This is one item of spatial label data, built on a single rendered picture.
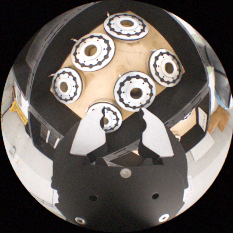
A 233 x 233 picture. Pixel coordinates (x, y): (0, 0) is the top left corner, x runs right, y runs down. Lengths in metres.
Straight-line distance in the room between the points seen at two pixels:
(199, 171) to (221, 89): 2.93
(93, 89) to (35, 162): 3.25
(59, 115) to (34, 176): 3.18
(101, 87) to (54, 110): 0.15
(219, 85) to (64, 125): 0.57
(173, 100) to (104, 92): 0.17
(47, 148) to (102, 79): 0.55
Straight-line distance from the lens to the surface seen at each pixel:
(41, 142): 0.63
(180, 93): 0.22
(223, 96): 0.42
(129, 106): 0.21
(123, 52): 0.22
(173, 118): 0.18
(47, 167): 3.32
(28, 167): 3.37
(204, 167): 3.24
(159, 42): 0.26
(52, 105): 0.27
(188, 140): 0.47
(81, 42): 0.21
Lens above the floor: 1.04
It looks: 55 degrees down
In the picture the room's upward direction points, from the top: 179 degrees counter-clockwise
